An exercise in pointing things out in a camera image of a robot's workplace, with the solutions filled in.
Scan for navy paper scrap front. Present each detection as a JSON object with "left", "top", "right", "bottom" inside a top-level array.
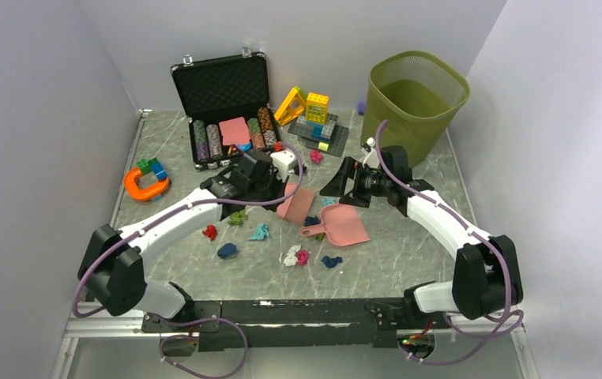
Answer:
[{"left": 321, "top": 256, "right": 343, "bottom": 268}]

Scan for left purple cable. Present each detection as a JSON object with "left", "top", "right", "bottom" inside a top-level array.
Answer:
[{"left": 71, "top": 144, "right": 305, "bottom": 379}]

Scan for purple cable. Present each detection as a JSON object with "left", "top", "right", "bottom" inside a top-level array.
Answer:
[
  {"left": 374, "top": 119, "right": 525, "bottom": 366},
  {"left": 71, "top": 144, "right": 305, "bottom": 379}
]

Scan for teal paper scrap centre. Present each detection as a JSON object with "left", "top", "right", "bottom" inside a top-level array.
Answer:
[{"left": 248, "top": 223, "right": 270, "bottom": 241}]

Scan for navy paper scrap by dustpan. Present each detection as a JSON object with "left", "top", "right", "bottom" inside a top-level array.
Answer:
[{"left": 303, "top": 216, "right": 321, "bottom": 227}]

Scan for white paper scrap front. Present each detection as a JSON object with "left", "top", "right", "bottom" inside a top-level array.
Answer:
[{"left": 279, "top": 245, "right": 302, "bottom": 267}]

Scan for aluminium frame rail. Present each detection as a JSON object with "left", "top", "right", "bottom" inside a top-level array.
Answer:
[{"left": 49, "top": 298, "right": 148, "bottom": 379}]

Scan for olive green mesh wastebasket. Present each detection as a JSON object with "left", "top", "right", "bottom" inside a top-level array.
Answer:
[{"left": 360, "top": 51, "right": 471, "bottom": 167}]

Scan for magenta paper scrap near brush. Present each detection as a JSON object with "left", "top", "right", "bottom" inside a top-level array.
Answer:
[{"left": 309, "top": 150, "right": 324, "bottom": 164}]

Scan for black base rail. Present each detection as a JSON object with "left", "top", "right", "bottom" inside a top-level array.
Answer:
[{"left": 141, "top": 298, "right": 449, "bottom": 352}]

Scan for teal paper scrap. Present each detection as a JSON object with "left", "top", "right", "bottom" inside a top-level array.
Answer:
[
  {"left": 322, "top": 197, "right": 337, "bottom": 207},
  {"left": 248, "top": 223, "right": 270, "bottom": 241}
]

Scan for purple object behind basket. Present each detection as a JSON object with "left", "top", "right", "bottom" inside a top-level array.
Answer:
[{"left": 356, "top": 100, "right": 366, "bottom": 115}]

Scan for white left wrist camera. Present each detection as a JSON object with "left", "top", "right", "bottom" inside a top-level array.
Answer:
[{"left": 270, "top": 149, "right": 299, "bottom": 182}]

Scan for blue paper scrap left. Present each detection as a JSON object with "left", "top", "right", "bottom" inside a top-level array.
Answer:
[{"left": 216, "top": 242, "right": 238, "bottom": 260}]

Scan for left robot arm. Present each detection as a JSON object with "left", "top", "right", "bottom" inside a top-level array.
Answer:
[{"left": 72, "top": 145, "right": 303, "bottom": 332}]

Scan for pink hand brush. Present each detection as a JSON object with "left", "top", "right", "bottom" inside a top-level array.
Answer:
[{"left": 276, "top": 188, "right": 314, "bottom": 226}]

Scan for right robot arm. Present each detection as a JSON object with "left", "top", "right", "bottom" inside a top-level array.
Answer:
[{"left": 320, "top": 146, "right": 524, "bottom": 328}]

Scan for pink plastic dustpan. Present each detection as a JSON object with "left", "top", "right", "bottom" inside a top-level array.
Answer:
[{"left": 299, "top": 204, "right": 371, "bottom": 247}]

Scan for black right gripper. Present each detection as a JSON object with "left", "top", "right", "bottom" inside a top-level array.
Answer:
[{"left": 320, "top": 157, "right": 391, "bottom": 208}]

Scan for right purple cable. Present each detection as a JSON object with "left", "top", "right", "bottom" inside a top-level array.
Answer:
[{"left": 374, "top": 119, "right": 525, "bottom": 366}]

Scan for red paper scrap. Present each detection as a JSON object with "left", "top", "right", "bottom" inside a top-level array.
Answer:
[{"left": 202, "top": 224, "right": 218, "bottom": 241}]

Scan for grey brick base plate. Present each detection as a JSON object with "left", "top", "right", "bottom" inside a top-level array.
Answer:
[{"left": 288, "top": 113, "right": 349, "bottom": 157}]

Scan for orange curved toy piece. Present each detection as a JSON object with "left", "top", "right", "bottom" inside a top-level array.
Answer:
[{"left": 122, "top": 167, "right": 171, "bottom": 201}]

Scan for yellow toy brick window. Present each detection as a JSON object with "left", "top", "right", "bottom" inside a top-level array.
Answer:
[{"left": 306, "top": 92, "right": 329, "bottom": 125}]

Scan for black poker chip case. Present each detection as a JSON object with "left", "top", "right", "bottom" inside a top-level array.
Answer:
[{"left": 170, "top": 47, "right": 280, "bottom": 171}]

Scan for green blue toy bricks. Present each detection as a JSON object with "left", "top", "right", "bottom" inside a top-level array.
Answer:
[{"left": 137, "top": 158, "right": 168, "bottom": 181}]

